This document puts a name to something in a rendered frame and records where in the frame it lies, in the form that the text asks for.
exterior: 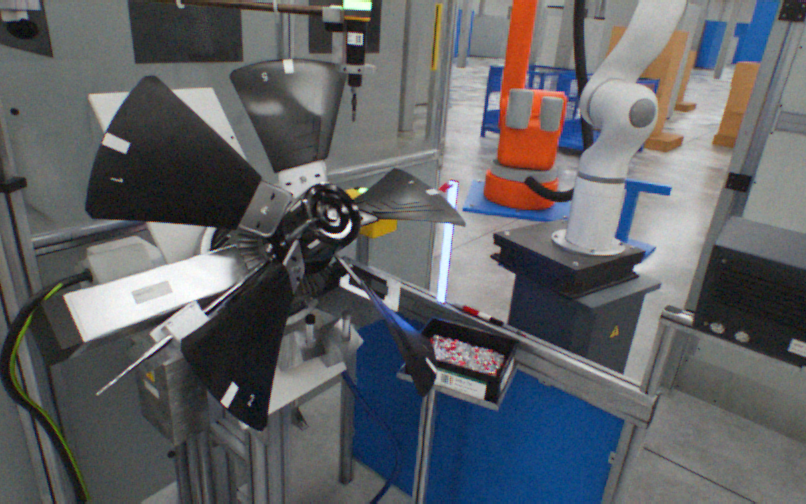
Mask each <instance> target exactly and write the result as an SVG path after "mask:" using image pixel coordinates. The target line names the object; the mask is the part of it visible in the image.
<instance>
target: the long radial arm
mask: <svg viewBox="0 0 806 504"><path fill-rule="evenodd" d="M248 274H249V272H248V270H247V269H246V266H245V264H244V263H243V260H242V258H241V256H240V252H239V250H238V246H237V245H236V244H235V245H232V246H228V247H225V248H222V249H218V250H215V251H211V252H208V253H205V254H201V255H198V256H195V257H191V258H188V259H184V260H181V261H178V262H174V263H171V264H168V265H164V266H161V267H157V268H154V269H151V270H147V271H144V272H141V273H137V274H134V275H130V276H127V277H124V278H120V279H117V280H114V281H110V282H107V283H103V284H100V285H97V286H93V287H90V288H87V289H83V290H80V291H76V292H73V293H70V294H66V295H64V298H65V300H66V302H67V304H68V307H69V309H70V311H71V313H72V316H73V318H74V320H75V322H76V324H77V327H78V329H79V331H80V333H81V335H82V338H83V340H84V343H83V344H82V345H81V346H80V347H79V348H78V349H77V350H76V351H75V352H74V353H73V354H72V355H71V356H70V357H69V359H71V358H74V357H76V356H79V355H82V354H84V353H87V352H90V351H92V350H95V349H98V348H100V347H103V346H106V345H108V344H111V343H113V342H116V341H119V340H121V339H124V338H127V337H129V336H132V335H135V334H137V333H140V332H143V331H145V330H148V329H151V328H153V327H156V326H159V325H161V324H162V323H164V322H165V321H166V320H168V319H169V318H170V317H172V316H173V315H174V314H176V313H177V312H178V311H180V310H181V309H183V308H184V307H185V306H187V305H188V304H189V303H191V302H192V301H193V300H195V301H196V302H197V303H198V305H199V306H201V305H203V304H204V303H205V302H207V301H208V300H209V299H210V298H212V297H213V296H215V295H218V294H220V293H221V292H222V291H224V290H225V289H226V288H228V287H229V286H230V285H231V284H233V283H234V282H235V281H237V280H238V279H239V278H241V277H245V276H246V275H248Z"/></svg>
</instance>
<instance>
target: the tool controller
mask: <svg viewBox="0 0 806 504"><path fill-rule="evenodd" d="M692 326H694V327H696V328H699V329H702V330H705V331H707V332H710V333H713V334H716V335H719V336H721V337H724V338H727V339H730V340H733V341H735V342H738V343H741V344H744V345H747V346H749V347H752V348H755V349H758V350H761V351H763V352H766V353H769V354H772V355H775V356H777V357H780V358H783V359H786V360H789V361H791V362H794V363H797V364H800V365H803V366H805V367H806V234H805V233H801V232H797V231H793V230H789V229H784V228H780V227H776V226H772V225H768V224H764V223H760V222H756V221H751V220H747V219H743V218H739V217H735V216H732V217H730V219H729V220H728V222H727V223H726V225H725V227H724V228H723V230H722V231H721V233H720V235H719V236H718V238H717V240H716V241H715V243H714V244H713V247H712V251H711V255H710V258H709V262H708V266H707V269H706V273H705V277H704V280H703V284H702V287H701V291H700V295H699V298H698V302H697V306H696V309H695V313H694V317H693V320H692Z"/></svg>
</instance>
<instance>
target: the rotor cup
mask: <svg viewBox="0 0 806 504"><path fill-rule="evenodd" d="M299 201H300V205H299V206H298V207H296V208H295V209H294V210H293V211H292V212H291V208H292V207H293V206H294V205H296V204H297V203H298V202H299ZM330 208H333V209H335V210H336V211H337V213H338V217H337V219H335V220H332V219H330V218H329V216H328V214H327V211H328V209H330ZM360 230H361V216H360V212H359V209H358V207H357V205H356V203H355V202H354V200H353V199H352V197H351V196H350V195H349V194H348V193H347V192H346V191H344V190H343V189H342V188H340V187H338V186H336V185H334V184H331V183H325V182H323V183H317V184H314V185H312V186H310V187H309V188H307V189H306V190H305V191H304V192H303V193H302V194H300V195H299V196H298V197H297V198H296V199H295V200H293V201H292V202H291V203H290V204H289V205H288V207H287V209H286V211H285V213H284V215H283V217H282V219H281V221H280V223H279V225H278V227H277V228H276V230H275V232H274V234H273V235H272V236H271V238H269V237H264V236H261V239H262V243H263V246H264V249H265V251H266V253H267V255H268V256H269V258H270V259H271V261H272V262H273V263H274V264H275V265H276V266H277V267H278V266H279V265H280V264H281V262H282V260H283V258H284V256H285V254H286V252H287V250H288V248H289V246H290V244H291V243H292V241H293V239H294V237H296V238H297V240H299V243H300V248H301V253H302V258H303V262H304V268H305V270H304V274H303V276H302V277H310V276H313V275H316V274H317V273H319V272H321V271H322V270H324V269H325V268H326V267H327V266H328V265H329V263H330V262H331V260H332V258H333V255H335V254H336V253H338V252H339V251H341V250H342V249H344V248H345V247H347V246H348V245H350V244H351V243H353V242H354V241H355V240H356V238H357V237H358V235H359V233H360ZM315 240H318V241H320V243H318V244H317V245H315V246H314V247H313V248H311V249H310V248H309V247H308V245H310V244H311V243H313V242H314V241H315Z"/></svg>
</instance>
